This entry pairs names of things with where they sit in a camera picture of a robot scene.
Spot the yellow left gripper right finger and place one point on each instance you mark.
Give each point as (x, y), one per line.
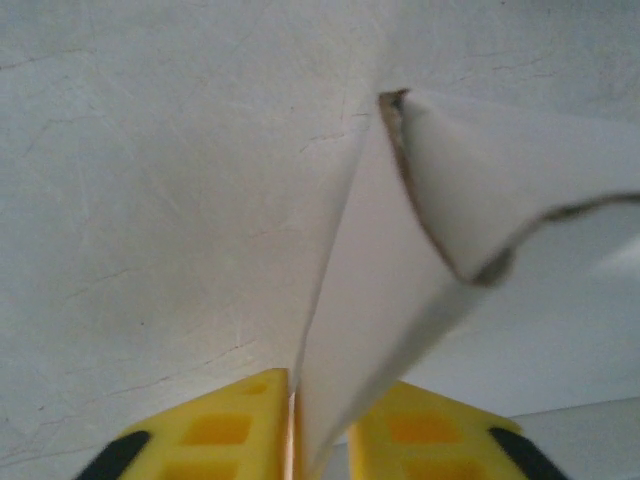
(425, 435)

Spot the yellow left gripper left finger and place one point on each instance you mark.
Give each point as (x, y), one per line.
(225, 430)

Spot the white paper box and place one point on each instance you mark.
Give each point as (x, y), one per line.
(360, 300)

